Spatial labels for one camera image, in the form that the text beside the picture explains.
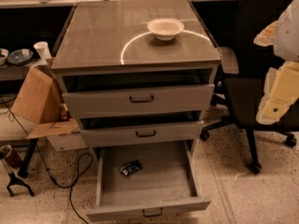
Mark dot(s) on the grey drawer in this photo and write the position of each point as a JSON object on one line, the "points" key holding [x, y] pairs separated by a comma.
{"points": [[166, 184], [141, 129], [127, 94]]}

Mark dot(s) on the white paper cup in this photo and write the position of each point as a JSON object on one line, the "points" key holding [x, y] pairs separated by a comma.
{"points": [[42, 49]]}

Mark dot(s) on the black office chair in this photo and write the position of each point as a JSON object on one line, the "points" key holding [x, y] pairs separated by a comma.
{"points": [[242, 74]]}

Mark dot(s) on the grey bowl at edge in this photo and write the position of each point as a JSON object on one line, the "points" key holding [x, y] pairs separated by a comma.
{"points": [[3, 56]]}

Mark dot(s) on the dark rxbar blueberry wrapper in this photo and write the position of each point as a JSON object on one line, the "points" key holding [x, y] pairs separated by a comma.
{"points": [[130, 168]]}

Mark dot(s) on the white paper bowl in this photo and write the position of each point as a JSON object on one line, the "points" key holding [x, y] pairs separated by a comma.
{"points": [[165, 29]]}

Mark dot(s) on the middle grey drawer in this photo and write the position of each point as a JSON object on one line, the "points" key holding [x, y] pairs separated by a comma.
{"points": [[141, 129]]}

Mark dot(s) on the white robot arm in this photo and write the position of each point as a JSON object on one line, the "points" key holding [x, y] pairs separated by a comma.
{"points": [[281, 86]]}

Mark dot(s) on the top grey drawer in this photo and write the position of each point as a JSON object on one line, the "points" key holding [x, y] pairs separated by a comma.
{"points": [[127, 94]]}

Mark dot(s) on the bottom grey drawer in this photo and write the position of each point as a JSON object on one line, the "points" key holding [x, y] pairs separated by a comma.
{"points": [[166, 184]]}

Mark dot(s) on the dark blue plate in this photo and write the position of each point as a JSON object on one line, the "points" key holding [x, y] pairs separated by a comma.
{"points": [[20, 57]]}

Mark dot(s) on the brown cardboard box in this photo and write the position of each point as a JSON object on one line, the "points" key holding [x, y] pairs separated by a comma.
{"points": [[40, 101]]}

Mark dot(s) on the black grabber tool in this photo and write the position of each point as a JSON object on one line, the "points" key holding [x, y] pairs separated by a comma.
{"points": [[13, 180]]}

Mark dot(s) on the grey drawer cabinet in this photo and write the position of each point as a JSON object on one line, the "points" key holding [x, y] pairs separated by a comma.
{"points": [[113, 37]]}

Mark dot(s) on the brown cup on floor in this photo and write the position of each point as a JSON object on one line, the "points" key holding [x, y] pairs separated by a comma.
{"points": [[11, 156]]}

